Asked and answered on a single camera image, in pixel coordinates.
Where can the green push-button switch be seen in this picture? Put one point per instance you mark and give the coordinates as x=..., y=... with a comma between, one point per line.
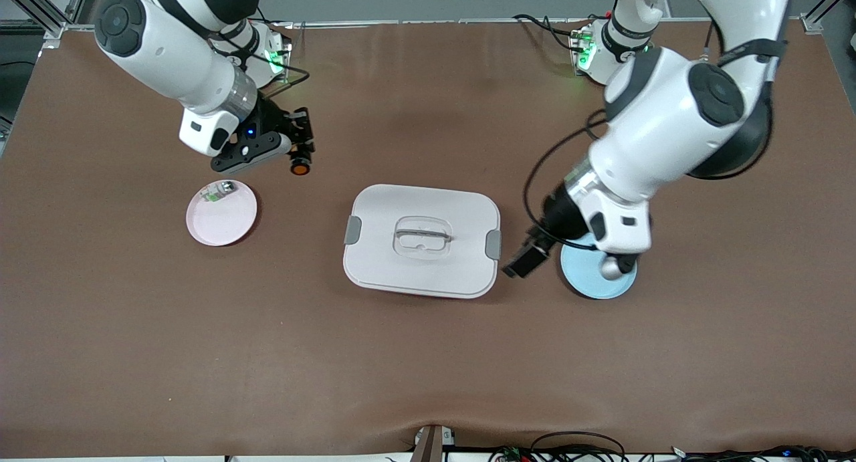
x=215, y=195

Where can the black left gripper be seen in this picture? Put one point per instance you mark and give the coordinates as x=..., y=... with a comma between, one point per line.
x=560, y=214

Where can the light blue round plate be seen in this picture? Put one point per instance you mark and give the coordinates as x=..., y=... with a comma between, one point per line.
x=592, y=283

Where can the brown table mat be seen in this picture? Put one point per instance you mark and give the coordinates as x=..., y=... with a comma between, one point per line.
x=428, y=368

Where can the aluminium frame post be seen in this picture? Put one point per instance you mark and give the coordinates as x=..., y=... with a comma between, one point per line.
x=57, y=31
x=812, y=22

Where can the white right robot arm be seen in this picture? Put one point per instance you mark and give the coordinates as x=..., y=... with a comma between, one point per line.
x=167, y=54

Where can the small orange black battery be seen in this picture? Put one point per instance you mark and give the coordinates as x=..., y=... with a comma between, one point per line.
x=299, y=168

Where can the white lidded storage box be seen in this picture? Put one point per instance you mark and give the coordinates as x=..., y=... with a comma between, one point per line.
x=381, y=261

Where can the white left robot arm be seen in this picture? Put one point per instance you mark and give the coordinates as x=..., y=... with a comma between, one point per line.
x=669, y=134

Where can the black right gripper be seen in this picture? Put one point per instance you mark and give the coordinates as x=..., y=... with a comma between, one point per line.
x=273, y=119

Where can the pink round plate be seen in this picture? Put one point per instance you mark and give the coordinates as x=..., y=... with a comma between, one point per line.
x=224, y=222

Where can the brown camera mount post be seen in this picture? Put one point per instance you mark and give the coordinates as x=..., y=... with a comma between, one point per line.
x=431, y=443

